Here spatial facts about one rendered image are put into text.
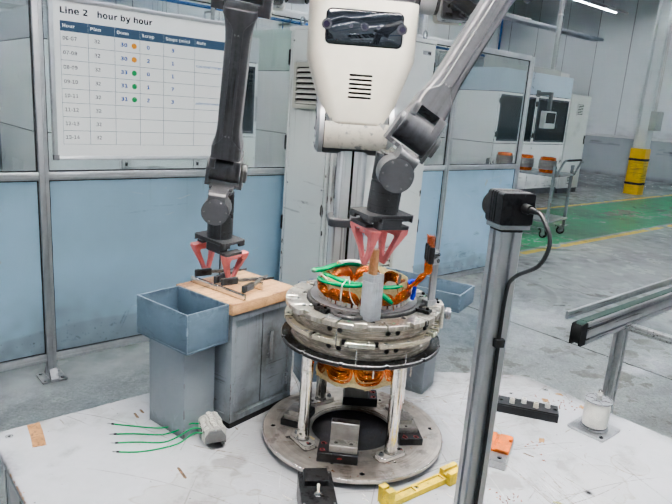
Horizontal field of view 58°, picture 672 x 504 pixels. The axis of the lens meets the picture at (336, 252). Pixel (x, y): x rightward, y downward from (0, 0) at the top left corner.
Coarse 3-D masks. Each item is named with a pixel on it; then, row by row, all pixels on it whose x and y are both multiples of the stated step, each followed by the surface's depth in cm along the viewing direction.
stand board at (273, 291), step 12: (240, 276) 146; (252, 276) 146; (192, 288) 134; (204, 288) 135; (240, 288) 136; (264, 288) 138; (276, 288) 138; (288, 288) 139; (228, 300) 128; (240, 300) 128; (252, 300) 129; (264, 300) 132; (276, 300) 135; (240, 312) 127
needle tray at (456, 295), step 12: (408, 276) 160; (420, 288) 148; (444, 288) 156; (456, 288) 154; (468, 288) 153; (444, 300) 145; (456, 300) 144; (468, 300) 149; (456, 312) 144; (432, 360) 157; (408, 372) 155; (420, 372) 153; (432, 372) 159; (408, 384) 156; (420, 384) 154
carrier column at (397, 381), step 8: (392, 376) 118; (400, 376) 117; (392, 384) 118; (400, 384) 117; (392, 392) 118; (400, 392) 118; (392, 400) 118; (400, 400) 119; (392, 408) 119; (400, 408) 119; (392, 416) 119; (392, 424) 119; (392, 432) 120; (392, 440) 120; (392, 448) 121
